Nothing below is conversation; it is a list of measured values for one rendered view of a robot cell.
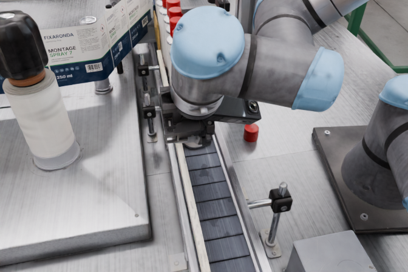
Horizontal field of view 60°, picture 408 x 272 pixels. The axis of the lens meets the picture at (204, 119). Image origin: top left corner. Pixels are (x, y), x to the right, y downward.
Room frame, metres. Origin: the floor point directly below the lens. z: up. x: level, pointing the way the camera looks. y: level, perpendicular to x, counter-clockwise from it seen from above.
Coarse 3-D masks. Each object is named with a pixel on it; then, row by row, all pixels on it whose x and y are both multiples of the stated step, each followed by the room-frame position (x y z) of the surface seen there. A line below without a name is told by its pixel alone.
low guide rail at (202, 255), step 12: (168, 84) 0.70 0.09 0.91; (180, 144) 0.50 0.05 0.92; (180, 156) 0.47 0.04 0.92; (180, 168) 0.44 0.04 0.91; (192, 192) 0.38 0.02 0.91; (192, 204) 0.36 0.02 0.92; (192, 216) 0.33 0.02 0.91; (192, 228) 0.32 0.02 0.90; (204, 252) 0.27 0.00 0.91; (204, 264) 0.25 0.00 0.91
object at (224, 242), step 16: (192, 160) 0.49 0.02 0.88; (208, 160) 0.49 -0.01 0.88; (192, 176) 0.45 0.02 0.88; (208, 176) 0.45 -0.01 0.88; (224, 176) 0.45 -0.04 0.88; (208, 192) 0.41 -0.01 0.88; (224, 192) 0.41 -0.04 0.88; (208, 208) 0.37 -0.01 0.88; (224, 208) 0.37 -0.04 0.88; (208, 224) 0.34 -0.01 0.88; (224, 224) 0.34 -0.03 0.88; (208, 240) 0.31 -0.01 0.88; (224, 240) 0.31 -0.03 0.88; (240, 240) 0.31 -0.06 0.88; (208, 256) 0.28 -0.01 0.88; (224, 256) 0.28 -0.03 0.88; (240, 256) 0.28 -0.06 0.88
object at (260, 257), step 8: (216, 128) 0.49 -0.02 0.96; (216, 136) 0.47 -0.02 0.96; (224, 144) 0.45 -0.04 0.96; (224, 152) 0.43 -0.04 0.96; (224, 160) 0.41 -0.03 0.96; (232, 168) 0.39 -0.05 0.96; (232, 176) 0.38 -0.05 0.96; (232, 184) 0.36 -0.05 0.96; (240, 192) 0.34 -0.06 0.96; (240, 200) 0.33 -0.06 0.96; (240, 208) 0.32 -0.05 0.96; (248, 208) 0.32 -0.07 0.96; (248, 216) 0.30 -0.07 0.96; (248, 224) 0.29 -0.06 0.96; (248, 232) 0.28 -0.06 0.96; (256, 232) 0.28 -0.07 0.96; (256, 240) 0.26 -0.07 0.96; (256, 248) 0.25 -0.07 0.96; (256, 256) 0.24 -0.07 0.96; (264, 256) 0.24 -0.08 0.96; (264, 264) 0.23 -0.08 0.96
